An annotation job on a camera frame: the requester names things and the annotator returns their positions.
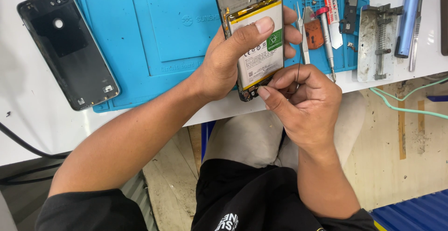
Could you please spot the person's left hand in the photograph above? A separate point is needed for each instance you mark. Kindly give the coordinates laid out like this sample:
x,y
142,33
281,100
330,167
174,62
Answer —
x,y
218,66

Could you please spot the person's right hand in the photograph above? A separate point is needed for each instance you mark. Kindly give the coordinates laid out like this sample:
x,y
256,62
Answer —
x,y
311,105

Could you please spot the smartphone with battery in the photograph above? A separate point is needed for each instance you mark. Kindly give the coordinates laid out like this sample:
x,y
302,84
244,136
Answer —
x,y
260,63

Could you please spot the silver tweezers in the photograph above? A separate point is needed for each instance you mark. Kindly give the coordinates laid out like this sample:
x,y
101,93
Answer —
x,y
305,49

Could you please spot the silver screwdriver with red cap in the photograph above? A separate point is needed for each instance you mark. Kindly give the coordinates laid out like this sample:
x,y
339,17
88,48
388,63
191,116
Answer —
x,y
326,38

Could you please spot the person's grey trousers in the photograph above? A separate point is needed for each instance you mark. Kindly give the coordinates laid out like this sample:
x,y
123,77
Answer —
x,y
245,136

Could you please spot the blue metal bar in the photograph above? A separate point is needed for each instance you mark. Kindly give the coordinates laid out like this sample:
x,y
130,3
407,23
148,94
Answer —
x,y
207,140

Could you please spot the flat metal opening blade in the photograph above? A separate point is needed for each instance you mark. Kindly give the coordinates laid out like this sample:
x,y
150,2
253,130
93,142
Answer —
x,y
334,31

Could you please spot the metal circuit board holder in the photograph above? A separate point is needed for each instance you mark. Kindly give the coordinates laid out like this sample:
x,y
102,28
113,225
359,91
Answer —
x,y
367,49

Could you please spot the blue silicone repair mat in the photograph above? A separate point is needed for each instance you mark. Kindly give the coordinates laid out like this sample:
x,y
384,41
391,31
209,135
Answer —
x,y
140,31

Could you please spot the black phone speaker module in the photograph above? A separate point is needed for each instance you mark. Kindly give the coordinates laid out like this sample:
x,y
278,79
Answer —
x,y
349,12

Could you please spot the person's black shirt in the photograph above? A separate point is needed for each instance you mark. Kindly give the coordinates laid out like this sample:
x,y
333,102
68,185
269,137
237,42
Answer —
x,y
245,203

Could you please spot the small blue flat piece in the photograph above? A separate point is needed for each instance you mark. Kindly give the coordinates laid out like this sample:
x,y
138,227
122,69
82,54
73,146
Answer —
x,y
437,98

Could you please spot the blue cylindrical tool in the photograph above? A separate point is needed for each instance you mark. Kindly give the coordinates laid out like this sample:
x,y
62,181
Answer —
x,y
407,17

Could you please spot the black phone back cover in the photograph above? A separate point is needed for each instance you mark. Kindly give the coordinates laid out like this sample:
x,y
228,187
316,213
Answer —
x,y
70,59

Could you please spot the blue corrugated sheet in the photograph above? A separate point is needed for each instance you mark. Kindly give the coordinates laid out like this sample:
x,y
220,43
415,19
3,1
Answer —
x,y
416,211

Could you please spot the dark brown edge object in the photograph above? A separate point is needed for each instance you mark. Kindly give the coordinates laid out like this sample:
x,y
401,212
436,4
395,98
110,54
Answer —
x,y
444,17

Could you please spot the small metal bracket part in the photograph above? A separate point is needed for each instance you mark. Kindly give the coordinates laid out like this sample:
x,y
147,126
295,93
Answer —
x,y
351,46

